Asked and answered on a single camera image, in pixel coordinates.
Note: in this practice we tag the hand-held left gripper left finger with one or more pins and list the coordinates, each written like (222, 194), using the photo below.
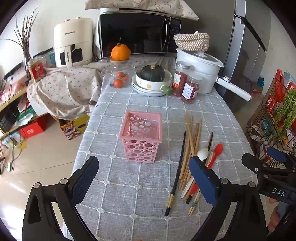
(84, 180)

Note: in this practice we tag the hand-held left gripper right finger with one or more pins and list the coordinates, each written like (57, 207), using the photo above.
(203, 179)

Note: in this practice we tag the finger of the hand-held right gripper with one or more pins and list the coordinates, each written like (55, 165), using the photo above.
(276, 153)
(253, 163)

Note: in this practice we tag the white plastic spoon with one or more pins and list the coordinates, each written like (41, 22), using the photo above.
(203, 153)

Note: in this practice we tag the black chopstick with gold band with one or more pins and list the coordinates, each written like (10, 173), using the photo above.
(179, 166)

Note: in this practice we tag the red plastic spoon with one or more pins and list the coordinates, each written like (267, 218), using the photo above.
(218, 149)

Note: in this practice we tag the pile of wooden chopsticks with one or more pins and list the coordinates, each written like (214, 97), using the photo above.
(190, 139)

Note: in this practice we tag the pink perforated plastic basket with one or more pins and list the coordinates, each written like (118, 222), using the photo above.
(138, 138)

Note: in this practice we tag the person's right hand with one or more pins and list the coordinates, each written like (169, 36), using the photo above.
(273, 220)

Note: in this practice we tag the green long beans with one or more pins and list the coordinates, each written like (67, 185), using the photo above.
(286, 109)

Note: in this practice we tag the yellow printed cardboard box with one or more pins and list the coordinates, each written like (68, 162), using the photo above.
(74, 127)

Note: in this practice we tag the grey checked tablecloth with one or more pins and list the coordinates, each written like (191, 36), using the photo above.
(143, 185)

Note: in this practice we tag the red plastic bag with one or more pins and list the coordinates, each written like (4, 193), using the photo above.
(278, 85)

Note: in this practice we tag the red gift box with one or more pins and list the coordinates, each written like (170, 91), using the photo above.
(32, 131)

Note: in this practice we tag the blue bottle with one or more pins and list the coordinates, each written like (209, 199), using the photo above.
(260, 81)

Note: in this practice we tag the light blue carton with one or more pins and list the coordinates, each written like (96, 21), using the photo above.
(288, 76)

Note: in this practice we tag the short jar of red berries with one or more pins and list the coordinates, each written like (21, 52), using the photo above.
(190, 89)

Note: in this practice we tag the small floral print sheet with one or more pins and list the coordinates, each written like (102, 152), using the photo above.
(64, 90)

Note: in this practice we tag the green ceramic piece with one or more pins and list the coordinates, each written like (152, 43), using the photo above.
(167, 90)

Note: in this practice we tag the grey refrigerator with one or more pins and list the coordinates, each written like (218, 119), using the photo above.
(240, 58)

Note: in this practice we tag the tall jar of red berries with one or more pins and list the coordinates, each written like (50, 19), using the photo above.
(180, 80)

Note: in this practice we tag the small tangerine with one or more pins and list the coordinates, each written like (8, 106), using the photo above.
(120, 74)
(125, 77)
(118, 83)

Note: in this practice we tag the white electric cooking pot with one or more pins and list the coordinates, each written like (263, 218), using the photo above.
(203, 67)

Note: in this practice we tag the wooden shelf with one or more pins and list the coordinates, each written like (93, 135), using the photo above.
(13, 97)

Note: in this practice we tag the clear glass jar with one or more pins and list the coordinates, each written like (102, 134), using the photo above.
(111, 69)

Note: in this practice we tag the pink cloth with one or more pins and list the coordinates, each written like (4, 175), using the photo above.
(9, 92)

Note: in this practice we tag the dark green pumpkin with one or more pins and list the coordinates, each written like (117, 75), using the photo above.
(152, 73)

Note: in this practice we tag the red label nut jar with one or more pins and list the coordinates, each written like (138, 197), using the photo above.
(37, 70)

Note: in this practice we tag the black plug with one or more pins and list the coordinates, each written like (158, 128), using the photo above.
(94, 59)

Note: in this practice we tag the round wooden lid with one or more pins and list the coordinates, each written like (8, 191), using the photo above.
(119, 61)

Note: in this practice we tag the dark lid plastic jar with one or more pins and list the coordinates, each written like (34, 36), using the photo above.
(38, 56)
(50, 58)

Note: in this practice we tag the black power strip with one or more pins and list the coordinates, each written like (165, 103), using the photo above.
(13, 69)

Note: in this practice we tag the large orange citrus fruit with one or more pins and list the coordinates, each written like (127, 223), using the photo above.
(120, 52)

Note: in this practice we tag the cream air fryer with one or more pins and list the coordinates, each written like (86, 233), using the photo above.
(74, 34)

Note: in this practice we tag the vase of dry branches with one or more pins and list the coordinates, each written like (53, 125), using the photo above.
(25, 34)

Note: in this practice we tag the black microwave oven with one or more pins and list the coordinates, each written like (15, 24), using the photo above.
(134, 30)

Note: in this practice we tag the floral cloth cover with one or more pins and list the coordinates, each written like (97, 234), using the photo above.
(138, 4)

